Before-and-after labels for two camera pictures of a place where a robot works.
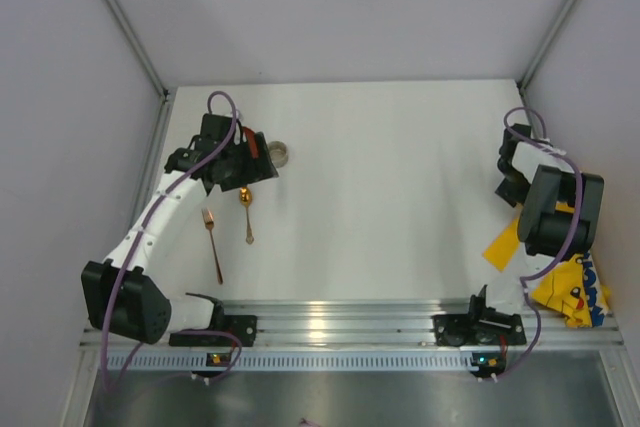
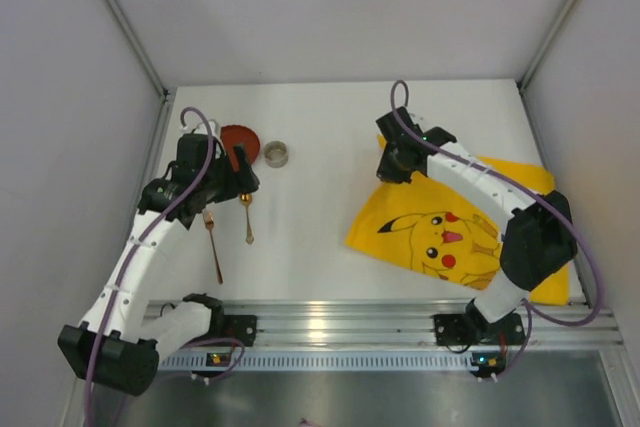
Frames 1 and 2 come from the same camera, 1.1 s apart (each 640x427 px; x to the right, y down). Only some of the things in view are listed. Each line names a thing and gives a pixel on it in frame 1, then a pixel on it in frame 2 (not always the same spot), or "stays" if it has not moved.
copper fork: [209, 222] stays
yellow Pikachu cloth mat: [573, 285] -> [436, 228]
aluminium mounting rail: [397, 324] stays
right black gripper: [507, 189] -> [391, 167]
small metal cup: [278, 151] stays
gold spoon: [246, 195] stays
